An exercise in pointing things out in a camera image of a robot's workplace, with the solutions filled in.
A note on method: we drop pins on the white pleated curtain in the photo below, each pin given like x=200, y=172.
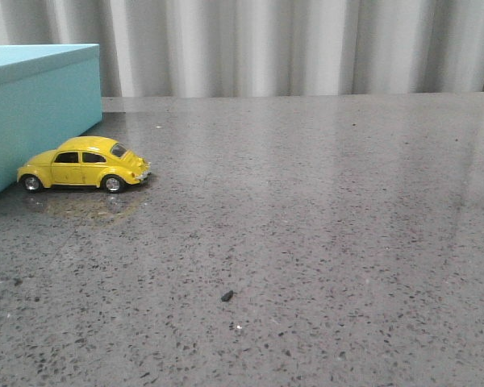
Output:
x=193, y=49

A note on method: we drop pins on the small black debris chip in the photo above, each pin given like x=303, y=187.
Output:
x=227, y=296

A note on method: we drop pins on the light blue box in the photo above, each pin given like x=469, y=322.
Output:
x=48, y=94

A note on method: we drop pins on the yellow toy beetle car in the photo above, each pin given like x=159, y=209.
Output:
x=85, y=161

